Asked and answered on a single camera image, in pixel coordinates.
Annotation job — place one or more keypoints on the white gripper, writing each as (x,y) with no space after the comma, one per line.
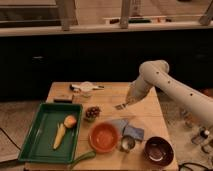
(132,97)

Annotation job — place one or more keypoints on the green plastic tray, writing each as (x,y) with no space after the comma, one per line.
(38,144)

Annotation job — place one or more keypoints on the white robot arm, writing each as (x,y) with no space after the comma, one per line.
(155,73)

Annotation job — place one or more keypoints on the dark purple bowl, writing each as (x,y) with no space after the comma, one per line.
(158,151)

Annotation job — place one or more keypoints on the red bowl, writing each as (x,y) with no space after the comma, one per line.
(103,137)

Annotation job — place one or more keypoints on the spice bottle rack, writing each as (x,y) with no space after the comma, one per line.
(202,135)

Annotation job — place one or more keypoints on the peach toy fruit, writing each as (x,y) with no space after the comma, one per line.
(70,121)

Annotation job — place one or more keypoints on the silver fork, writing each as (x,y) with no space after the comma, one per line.
(120,106)

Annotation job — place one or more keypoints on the blue grey cloth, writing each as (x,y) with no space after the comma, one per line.
(124,128)

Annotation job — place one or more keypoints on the small metal cup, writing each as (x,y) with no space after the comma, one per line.
(127,143)

